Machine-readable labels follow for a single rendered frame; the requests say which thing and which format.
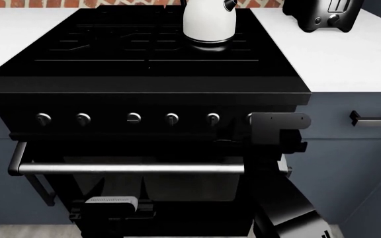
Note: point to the white kettle with black knob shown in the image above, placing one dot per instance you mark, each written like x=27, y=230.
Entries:
x=209, y=23

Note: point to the black toaster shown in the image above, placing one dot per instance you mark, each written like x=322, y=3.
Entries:
x=322, y=15

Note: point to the grey ribbed left gripper finger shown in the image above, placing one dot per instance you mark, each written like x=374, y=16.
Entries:
x=111, y=202

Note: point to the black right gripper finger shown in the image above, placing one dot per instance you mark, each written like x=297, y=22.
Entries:
x=266, y=124

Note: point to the black kitchen stove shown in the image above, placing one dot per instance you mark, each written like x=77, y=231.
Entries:
x=117, y=74

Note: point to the round black stove knob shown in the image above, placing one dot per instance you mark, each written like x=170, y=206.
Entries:
x=133, y=118
x=43, y=119
x=83, y=119
x=213, y=118
x=171, y=118
x=249, y=118

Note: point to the blue-grey cabinet with drawer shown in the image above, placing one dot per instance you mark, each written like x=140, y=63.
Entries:
x=352, y=161

